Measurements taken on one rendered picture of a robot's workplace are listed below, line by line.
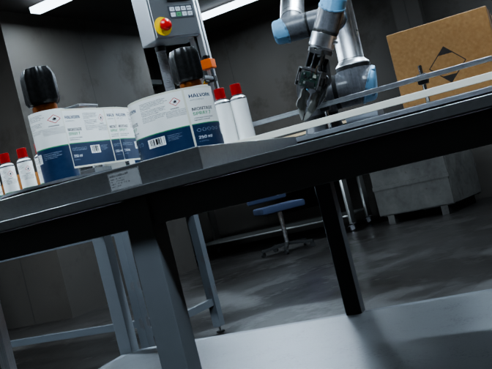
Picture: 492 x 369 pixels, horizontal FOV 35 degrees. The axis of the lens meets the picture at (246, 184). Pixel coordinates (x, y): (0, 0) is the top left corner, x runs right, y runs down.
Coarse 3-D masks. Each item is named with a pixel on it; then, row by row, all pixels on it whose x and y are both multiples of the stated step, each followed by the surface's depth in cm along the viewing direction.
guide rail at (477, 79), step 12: (444, 84) 208; (456, 84) 207; (468, 84) 206; (408, 96) 212; (420, 96) 210; (360, 108) 217; (372, 108) 215; (312, 120) 222; (324, 120) 221; (336, 120) 219; (276, 132) 226; (288, 132) 225
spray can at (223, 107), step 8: (216, 96) 234; (224, 96) 234; (216, 104) 234; (224, 104) 233; (224, 112) 233; (232, 112) 235; (224, 120) 233; (232, 120) 234; (224, 128) 233; (232, 128) 233; (224, 136) 234; (232, 136) 233
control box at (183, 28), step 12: (132, 0) 248; (144, 0) 241; (156, 0) 242; (144, 12) 243; (156, 12) 241; (168, 12) 244; (144, 24) 244; (156, 24) 241; (180, 24) 246; (192, 24) 248; (144, 36) 246; (156, 36) 241; (168, 36) 243; (180, 36) 246; (192, 36) 248
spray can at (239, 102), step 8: (232, 88) 233; (240, 88) 233; (232, 96) 234; (240, 96) 232; (232, 104) 233; (240, 104) 232; (240, 112) 232; (248, 112) 233; (240, 120) 232; (248, 120) 232; (240, 128) 232; (248, 128) 232; (240, 136) 232; (248, 136) 232
